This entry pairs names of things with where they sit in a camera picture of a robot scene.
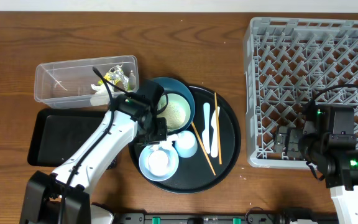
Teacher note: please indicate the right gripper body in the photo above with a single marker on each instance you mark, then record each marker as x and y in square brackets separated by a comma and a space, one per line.
[294, 136]

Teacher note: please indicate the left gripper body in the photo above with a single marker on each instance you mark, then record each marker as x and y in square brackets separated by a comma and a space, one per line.
[158, 133]

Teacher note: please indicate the light blue cup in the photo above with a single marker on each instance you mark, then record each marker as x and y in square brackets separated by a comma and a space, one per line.
[186, 145]

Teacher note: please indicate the yellow green snack wrapper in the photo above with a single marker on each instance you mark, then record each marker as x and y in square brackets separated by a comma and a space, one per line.
[116, 76]

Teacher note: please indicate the long wooden chopstick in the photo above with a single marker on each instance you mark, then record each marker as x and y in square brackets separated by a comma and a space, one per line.
[218, 129]

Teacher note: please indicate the white napkin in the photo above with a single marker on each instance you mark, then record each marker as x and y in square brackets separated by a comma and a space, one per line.
[101, 96]

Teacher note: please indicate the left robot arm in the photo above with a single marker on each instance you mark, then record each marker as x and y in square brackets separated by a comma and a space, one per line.
[64, 195]

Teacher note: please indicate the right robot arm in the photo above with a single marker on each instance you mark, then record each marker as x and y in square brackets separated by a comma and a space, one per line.
[328, 145]

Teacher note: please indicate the clear plastic waste bin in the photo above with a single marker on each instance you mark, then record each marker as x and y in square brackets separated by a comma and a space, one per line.
[67, 84]

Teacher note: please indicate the grey plastic dishwasher rack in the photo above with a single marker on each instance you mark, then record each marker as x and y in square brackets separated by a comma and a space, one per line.
[287, 62]

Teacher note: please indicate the white rice grains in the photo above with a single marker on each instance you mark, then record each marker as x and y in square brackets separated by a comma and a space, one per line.
[164, 100]

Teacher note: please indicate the light green bowl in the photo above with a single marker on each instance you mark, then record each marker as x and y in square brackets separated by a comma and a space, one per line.
[177, 112]

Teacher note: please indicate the light blue saucer plate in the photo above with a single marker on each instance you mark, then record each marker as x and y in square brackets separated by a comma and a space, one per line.
[144, 165]

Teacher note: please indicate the dark blue plate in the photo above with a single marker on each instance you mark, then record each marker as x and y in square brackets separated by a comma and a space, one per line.
[171, 85]

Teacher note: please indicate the short wooden chopstick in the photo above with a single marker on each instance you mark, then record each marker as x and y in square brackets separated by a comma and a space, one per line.
[203, 148]

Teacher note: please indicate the round black serving tray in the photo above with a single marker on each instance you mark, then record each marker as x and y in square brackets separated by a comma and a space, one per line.
[194, 174]

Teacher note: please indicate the black rectangular tray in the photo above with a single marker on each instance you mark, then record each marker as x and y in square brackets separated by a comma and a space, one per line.
[58, 134]

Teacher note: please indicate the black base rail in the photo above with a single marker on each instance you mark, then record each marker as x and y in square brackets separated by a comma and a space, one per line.
[258, 217]

